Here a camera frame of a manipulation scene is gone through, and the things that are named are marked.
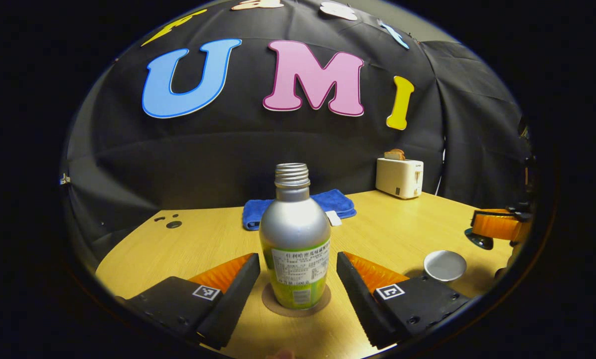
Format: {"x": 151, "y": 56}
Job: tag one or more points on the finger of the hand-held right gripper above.
{"x": 497, "y": 227}

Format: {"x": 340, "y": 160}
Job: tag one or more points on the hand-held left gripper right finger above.
{"x": 358, "y": 299}

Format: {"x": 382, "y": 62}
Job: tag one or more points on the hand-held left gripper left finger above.
{"x": 233, "y": 299}

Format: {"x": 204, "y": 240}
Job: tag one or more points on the round brown coaster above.
{"x": 270, "y": 305}

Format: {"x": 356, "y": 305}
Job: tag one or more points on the teal white teacup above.
{"x": 445, "y": 267}

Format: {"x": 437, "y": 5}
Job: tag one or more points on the silver green water bottle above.
{"x": 293, "y": 224}

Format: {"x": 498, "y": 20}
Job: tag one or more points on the blue towel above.
{"x": 335, "y": 202}

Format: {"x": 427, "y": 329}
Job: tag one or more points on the white toaster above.
{"x": 397, "y": 178}

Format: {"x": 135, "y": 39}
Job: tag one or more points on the toast slice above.
{"x": 395, "y": 154}

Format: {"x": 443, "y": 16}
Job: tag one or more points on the black backdrop cloth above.
{"x": 258, "y": 149}

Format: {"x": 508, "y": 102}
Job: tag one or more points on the white backdrop clip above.
{"x": 65, "y": 178}

